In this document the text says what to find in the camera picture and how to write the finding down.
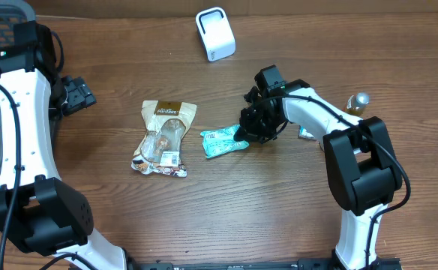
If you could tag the light green wipes packet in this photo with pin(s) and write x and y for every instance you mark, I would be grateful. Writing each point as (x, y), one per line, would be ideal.
(221, 141)

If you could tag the brown snack packet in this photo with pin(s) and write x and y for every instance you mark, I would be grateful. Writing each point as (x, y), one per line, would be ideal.
(166, 124)

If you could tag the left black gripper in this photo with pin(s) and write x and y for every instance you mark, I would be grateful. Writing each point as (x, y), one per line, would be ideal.
(79, 93)

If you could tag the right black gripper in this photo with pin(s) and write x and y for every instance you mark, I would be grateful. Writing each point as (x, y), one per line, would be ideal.
(253, 134)

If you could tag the yellow drink bottle silver cap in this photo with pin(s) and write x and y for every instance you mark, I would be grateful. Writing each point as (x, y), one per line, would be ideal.
(356, 104)

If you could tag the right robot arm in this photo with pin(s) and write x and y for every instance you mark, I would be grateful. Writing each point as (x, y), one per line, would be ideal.
(362, 170)

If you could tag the white barcode scanner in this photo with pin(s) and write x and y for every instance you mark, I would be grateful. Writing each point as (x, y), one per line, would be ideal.
(215, 33)

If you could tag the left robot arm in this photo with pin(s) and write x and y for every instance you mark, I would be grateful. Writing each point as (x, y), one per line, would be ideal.
(39, 213)

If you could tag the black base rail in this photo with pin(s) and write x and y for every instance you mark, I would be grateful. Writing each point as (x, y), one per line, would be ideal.
(241, 265)

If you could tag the small teal white packet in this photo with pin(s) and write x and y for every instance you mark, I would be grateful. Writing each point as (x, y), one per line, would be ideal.
(304, 134)

